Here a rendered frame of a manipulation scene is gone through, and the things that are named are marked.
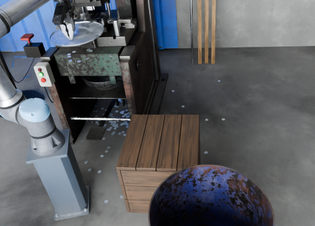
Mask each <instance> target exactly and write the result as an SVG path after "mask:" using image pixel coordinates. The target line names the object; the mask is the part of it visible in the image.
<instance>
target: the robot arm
mask: <svg viewBox="0 0 315 226"><path fill-rule="evenodd" d="M49 1H50V0H11V1H9V2H7V3H6V4H4V5H2V6H1V7H0V38H2V37H3V36H5V35H6V34H8V33H9V32H10V31H11V27H12V26H14V25H15V24H17V23H18V22H20V21H21V20H22V19H24V18H25V17H27V16H28V15H30V14H31V13H33V12H34V11H36V10H37V9H38V8H40V7H41V6H43V5H44V4H46V3H47V2H49ZM54 2H58V3H56V7H55V11H54V15H53V19H52V22H53V24H54V25H58V27H59V29H60V30H61V31H62V32H63V34H64V35H65V36H66V37H67V38H68V39H69V40H72V39H73V36H74V31H75V21H74V17H75V18H76V17H77V14H76V10H75V7H74V6H71V3H70V0H54ZM74 10H75V13H73V12H74ZM75 14H76V15H75ZM66 22H67V23H69V24H68V25H66ZM0 115H1V116H2V117H3V118H5V119H6V120H9V121H13V122H15V123H18V124H20V125H22V126H25V127H26V128H27V129H28V132H29V134H30V136H31V148H32V150H33V152H34V153H35V154H37V155H40V156H46V155H50V154H53V153H55V152H57V151H58V150H59V149H61V148H62V146H63V145H64V143H65V138H64V135H63V134H62V133H61V132H60V131H59V130H58V129H57V127H56V125H55V123H54V120H53V117H52V115H51V112H50V108H49V106H48V105H47V103H46V102H45V101H44V100H43V99H40V98H34V99H33V98H30V99H26V97H25V96H24V94H23V93H22V91H21V90H19V89H16V88H15V87H14V86H13V84H12V83H11V81H10V79H9V78H8V76H7V75H6V73H5V72H4V70H3V69H2V67H1V66H0Z"/></svg>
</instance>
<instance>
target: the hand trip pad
mask: <svg viewBox="0 0 315 226"><path fill-rule="evenodd" d="M33 37H34V34H33V33H29V34H24V35H23V36H22V37H21V38H20V39H21V40H22V41H26V40H27V42H28V44H29V43H31V42H30V39H32V38H33Z"/></svg>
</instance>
